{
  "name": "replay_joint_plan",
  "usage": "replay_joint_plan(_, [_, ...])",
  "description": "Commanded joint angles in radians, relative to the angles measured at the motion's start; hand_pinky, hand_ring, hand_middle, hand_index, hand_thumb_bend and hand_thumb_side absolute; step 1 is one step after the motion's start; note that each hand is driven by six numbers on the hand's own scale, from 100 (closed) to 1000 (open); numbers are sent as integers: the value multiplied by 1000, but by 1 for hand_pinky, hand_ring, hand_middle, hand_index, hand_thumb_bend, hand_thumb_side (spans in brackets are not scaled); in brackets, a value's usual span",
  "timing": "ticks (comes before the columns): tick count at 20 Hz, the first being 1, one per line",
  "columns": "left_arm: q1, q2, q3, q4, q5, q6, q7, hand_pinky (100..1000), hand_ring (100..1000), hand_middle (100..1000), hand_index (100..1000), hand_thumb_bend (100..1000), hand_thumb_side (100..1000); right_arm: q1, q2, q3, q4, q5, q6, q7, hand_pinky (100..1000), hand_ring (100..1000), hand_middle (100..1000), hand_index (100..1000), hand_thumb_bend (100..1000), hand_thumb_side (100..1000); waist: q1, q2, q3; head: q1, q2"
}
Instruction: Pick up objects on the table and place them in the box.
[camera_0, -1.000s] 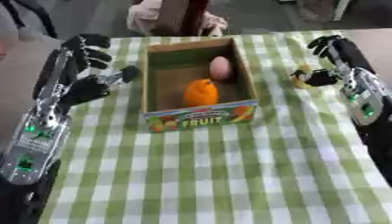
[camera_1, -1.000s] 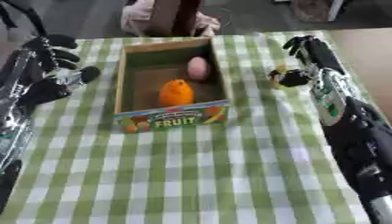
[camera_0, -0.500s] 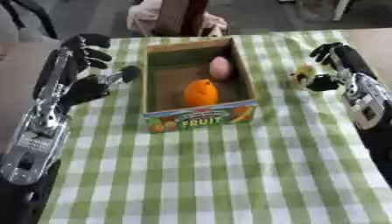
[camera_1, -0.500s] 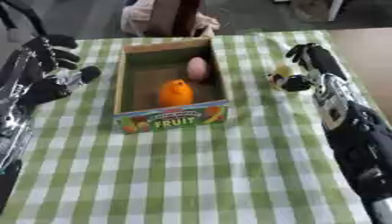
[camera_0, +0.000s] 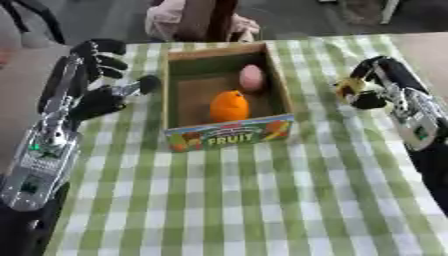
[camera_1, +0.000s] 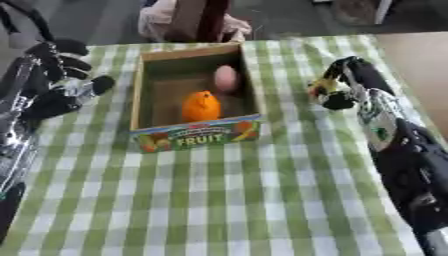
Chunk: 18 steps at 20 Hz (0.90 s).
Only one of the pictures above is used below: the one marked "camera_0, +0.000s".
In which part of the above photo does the wooden box with printed front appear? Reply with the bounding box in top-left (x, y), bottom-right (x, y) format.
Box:
top-left (161, 41), bottom-right (296, 153)

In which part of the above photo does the orange toy fruit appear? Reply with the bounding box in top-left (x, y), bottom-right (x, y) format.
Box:
top-left (208, 89), bottom-right (252, 123)

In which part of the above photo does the white furniture leg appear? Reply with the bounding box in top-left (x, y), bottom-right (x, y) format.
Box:
top-left (379, 0), bottom-right (403, 25)

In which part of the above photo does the small yellow toy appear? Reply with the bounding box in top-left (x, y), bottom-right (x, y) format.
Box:
top-left (334, 77), bottom-right (368, 100)

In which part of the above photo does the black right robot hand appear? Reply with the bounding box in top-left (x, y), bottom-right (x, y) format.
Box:
top-left (348, 55), bottom-right (431, 110)

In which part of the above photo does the pink toy egg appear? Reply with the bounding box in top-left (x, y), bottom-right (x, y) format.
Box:
top-left (238, 64), bottom-right (268, 93)

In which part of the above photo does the person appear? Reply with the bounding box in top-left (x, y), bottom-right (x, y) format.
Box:
top-left (143, 0), bottom-right (263, 43)

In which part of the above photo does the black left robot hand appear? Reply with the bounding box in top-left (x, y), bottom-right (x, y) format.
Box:
top-left (36, 38), bottom-right (163, 122)

